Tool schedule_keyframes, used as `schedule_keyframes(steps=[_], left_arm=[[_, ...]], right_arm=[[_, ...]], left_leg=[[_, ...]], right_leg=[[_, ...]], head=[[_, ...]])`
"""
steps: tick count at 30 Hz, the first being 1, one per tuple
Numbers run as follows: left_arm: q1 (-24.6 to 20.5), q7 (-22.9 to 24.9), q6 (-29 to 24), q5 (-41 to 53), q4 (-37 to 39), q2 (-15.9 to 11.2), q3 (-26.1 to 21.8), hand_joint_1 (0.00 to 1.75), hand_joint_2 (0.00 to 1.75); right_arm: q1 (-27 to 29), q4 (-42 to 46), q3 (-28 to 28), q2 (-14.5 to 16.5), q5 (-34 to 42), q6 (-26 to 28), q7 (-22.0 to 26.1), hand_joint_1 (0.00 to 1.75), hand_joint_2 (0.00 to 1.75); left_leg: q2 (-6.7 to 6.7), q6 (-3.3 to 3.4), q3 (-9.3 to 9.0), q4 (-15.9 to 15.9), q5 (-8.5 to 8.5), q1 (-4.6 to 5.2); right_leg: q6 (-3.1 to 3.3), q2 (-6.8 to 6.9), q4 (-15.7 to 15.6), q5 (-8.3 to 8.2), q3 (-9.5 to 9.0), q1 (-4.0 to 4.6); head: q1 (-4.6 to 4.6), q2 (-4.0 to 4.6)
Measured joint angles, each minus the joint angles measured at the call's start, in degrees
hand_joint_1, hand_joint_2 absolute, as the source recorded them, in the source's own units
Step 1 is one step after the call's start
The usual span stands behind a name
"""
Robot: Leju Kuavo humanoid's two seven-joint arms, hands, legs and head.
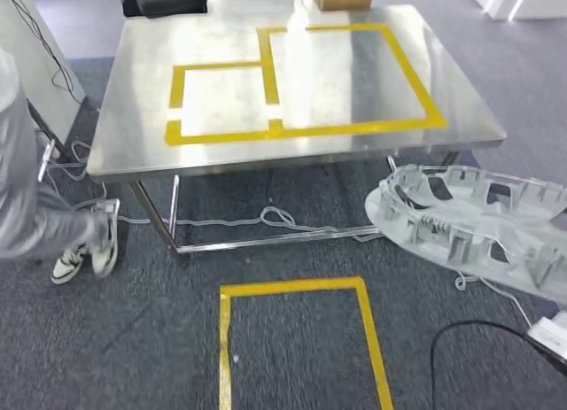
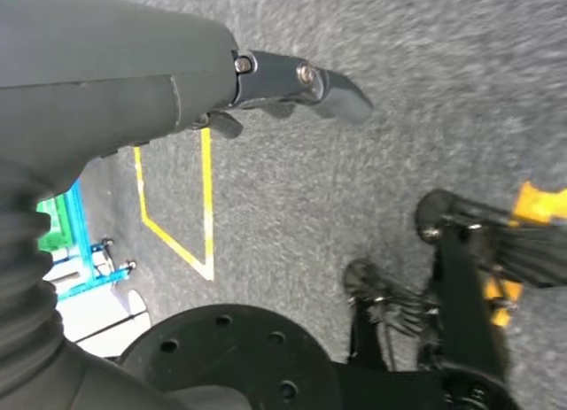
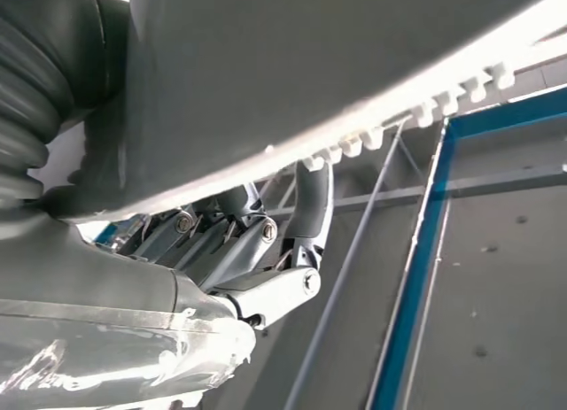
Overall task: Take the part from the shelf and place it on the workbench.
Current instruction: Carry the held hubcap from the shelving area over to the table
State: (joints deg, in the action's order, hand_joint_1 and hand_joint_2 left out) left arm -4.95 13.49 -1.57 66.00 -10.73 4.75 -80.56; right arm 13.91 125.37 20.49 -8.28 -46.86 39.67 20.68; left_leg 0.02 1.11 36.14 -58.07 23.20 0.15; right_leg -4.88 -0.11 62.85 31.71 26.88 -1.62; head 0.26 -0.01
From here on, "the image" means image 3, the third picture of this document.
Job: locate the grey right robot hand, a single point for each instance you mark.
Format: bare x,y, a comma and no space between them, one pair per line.
88,278

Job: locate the grey metal rod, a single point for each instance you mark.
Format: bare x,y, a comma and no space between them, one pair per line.
341,278

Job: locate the grey metal beam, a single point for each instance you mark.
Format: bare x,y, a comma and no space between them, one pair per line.
377,199

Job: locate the blue edged grey panel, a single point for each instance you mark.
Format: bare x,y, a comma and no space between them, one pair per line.
416,278

